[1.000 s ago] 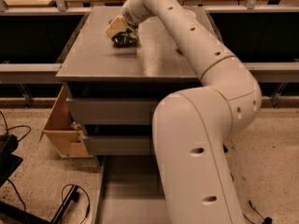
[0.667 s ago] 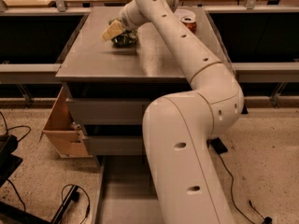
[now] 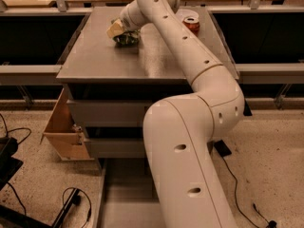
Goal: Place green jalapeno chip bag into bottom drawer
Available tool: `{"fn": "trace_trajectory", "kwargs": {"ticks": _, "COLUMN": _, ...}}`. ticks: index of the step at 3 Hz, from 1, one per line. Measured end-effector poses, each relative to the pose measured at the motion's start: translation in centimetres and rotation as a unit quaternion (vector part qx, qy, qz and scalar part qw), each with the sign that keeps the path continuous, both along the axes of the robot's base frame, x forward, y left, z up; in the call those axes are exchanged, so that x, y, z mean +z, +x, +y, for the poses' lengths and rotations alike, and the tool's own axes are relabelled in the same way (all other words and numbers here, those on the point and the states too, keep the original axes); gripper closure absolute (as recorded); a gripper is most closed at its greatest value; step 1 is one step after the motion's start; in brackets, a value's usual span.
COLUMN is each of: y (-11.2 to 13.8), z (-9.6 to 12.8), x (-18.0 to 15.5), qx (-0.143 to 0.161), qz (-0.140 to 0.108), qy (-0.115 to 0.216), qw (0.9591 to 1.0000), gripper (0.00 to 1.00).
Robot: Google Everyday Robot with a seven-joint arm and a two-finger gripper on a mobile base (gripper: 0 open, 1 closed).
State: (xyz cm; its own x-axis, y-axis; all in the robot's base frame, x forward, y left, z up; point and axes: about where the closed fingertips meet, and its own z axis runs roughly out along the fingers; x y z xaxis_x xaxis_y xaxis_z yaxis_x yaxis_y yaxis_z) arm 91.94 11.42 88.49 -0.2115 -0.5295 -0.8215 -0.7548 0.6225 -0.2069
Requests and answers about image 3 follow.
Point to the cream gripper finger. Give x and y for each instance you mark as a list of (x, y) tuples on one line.
[(116, 29)]

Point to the green jalapeno chip bag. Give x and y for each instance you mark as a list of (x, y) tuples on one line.
[(128, 38)]

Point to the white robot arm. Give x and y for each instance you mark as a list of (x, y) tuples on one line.
[(177, 130)]

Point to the grey drawer cabinet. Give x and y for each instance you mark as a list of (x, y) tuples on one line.
[(110, 87)]

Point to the grey top drawer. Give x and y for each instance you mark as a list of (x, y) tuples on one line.
[(108, 113)]

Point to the grey middle drawer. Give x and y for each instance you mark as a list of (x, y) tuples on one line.
[(115, 148)]

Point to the grey open bottom drawer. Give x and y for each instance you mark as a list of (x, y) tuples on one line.
[(127, 196)]

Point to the white bowl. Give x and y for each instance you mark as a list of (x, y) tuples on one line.
[(184, 13)]

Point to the red cola can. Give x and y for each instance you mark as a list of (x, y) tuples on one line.
[(193, 24)]

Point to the brown cardboard box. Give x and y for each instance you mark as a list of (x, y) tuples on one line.
[(63, 134)]

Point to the black power adapter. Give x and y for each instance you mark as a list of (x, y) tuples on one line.
[(222, 148)]

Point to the black equipment at left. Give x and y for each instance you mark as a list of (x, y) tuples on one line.
[(8, 164)]

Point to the black stand base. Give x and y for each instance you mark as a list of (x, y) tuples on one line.
[(46, 218)]

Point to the grey metal rail frame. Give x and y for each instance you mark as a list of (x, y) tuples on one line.
[(28, 72)]

